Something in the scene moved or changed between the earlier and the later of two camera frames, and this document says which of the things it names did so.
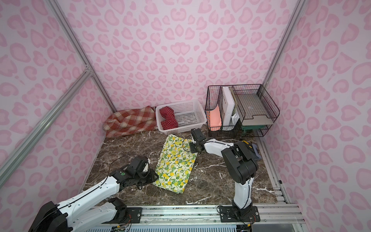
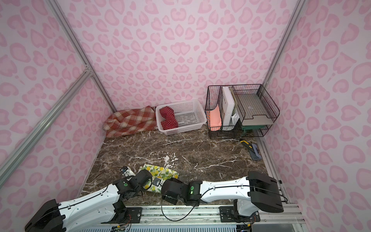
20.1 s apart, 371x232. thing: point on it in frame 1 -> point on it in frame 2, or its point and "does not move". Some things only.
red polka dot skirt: [170, 121] does not move
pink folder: [215, 118] does not move
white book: [228, 105] does not move
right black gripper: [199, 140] -> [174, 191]
